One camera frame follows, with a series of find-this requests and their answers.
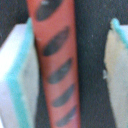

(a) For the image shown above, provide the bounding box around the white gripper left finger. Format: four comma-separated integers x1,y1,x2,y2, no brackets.
0,19,39,128

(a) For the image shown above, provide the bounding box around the red grilled sausage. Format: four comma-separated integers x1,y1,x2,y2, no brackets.
26,0,80,128

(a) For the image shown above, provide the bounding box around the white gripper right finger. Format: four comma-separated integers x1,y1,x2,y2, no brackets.
103,19,128,128

